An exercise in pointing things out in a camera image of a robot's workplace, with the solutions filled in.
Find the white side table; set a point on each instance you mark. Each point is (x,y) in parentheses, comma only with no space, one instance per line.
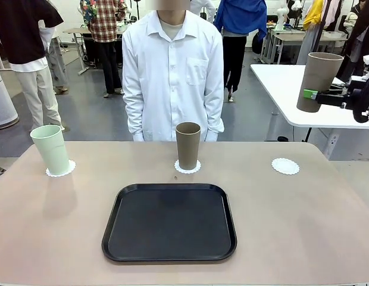
(276,89)

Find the black pole stand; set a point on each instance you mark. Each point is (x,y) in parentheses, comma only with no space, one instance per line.
(321,26)

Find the figure in yellow top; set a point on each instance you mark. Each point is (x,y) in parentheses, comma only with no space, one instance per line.
(314,15)

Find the white scalloped paper coaster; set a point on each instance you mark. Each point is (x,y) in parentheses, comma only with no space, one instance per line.
(285,166)
(72,167)
(180,169)

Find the person in blue jacket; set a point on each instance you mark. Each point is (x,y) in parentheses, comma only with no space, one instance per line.
(241,15)

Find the person's right forearm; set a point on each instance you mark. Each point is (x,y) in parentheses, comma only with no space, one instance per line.
(134,113)

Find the person in beige jacket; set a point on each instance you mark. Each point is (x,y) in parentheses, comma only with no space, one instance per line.
(350,18)

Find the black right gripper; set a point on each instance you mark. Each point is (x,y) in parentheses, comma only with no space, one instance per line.
(363,101)

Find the grey desk with equipment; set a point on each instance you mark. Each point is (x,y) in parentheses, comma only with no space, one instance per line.
(291,37)

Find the person in plaid shirt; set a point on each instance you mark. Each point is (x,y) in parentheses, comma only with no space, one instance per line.
(104,24)

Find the person in white shirt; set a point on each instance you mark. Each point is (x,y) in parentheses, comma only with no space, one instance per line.
(172,59)

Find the person in dark coat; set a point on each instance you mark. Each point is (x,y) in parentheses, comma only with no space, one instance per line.
(363,38)

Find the person in grey trousers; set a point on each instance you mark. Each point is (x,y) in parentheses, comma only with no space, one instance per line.
(58,65)

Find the black plastic tray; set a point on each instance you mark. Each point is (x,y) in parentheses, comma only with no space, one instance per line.
(169,226)

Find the brown tall cup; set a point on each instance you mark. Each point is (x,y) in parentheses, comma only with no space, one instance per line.
(188,146)
(317,74)

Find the grey background desk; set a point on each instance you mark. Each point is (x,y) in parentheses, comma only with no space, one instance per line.
(77,29)

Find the person in black top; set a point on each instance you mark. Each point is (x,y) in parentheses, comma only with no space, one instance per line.
(21,29)

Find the person's left forearm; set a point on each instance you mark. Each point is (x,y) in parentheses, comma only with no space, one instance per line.
(214,113)

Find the white cylindrical air purifier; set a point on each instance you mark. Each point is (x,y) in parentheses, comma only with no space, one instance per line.
(3,101)

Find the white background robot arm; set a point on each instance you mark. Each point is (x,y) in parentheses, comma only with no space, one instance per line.
(282,15)

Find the pale green tall cup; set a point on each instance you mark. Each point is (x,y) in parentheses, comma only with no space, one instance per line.
(52,149)

